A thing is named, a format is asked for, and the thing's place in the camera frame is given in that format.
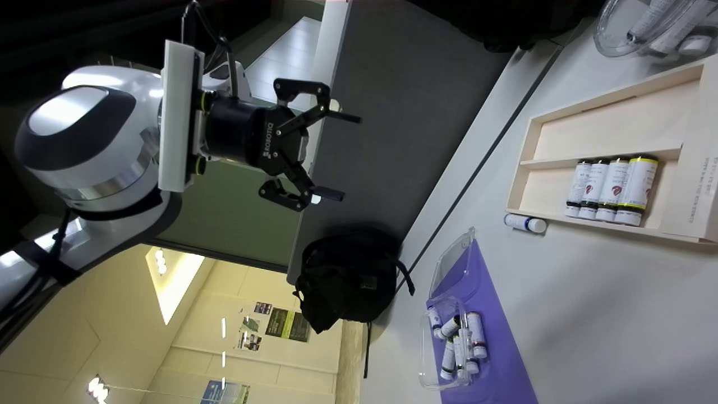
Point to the small white bottle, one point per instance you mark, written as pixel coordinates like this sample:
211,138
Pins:
446,360
462,348
448,328
475,336
433,317

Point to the light wooden tray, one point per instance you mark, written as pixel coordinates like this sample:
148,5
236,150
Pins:
598,120

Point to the white bottle grey print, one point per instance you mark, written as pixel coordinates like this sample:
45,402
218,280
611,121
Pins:
576,187

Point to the small dark poster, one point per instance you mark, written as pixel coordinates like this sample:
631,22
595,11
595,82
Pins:
260,308

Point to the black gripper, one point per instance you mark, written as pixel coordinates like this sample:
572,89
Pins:
239,130

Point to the green cabinet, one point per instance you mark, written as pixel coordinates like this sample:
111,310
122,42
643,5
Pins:
224,226

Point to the blue label white bottle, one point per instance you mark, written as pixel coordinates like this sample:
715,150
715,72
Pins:
522,222

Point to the picture poster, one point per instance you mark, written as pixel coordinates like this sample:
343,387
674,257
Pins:
250,338

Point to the black bulky item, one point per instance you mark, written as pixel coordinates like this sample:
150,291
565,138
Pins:
508,18

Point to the white partition post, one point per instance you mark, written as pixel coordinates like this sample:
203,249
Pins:
334,45

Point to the green dark poster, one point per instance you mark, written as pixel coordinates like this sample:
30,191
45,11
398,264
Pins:
277,321

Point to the blue poster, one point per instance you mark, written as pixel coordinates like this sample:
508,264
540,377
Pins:
224,392

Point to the black backpack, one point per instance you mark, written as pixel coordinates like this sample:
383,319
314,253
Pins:
349,282

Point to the white bottle red logo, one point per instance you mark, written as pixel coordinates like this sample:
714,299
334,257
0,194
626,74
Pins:
614,187
595,187

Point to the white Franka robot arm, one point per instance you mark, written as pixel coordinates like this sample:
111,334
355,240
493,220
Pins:
80,150

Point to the yellow banded white bottle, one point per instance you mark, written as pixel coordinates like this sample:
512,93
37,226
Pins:
635,187

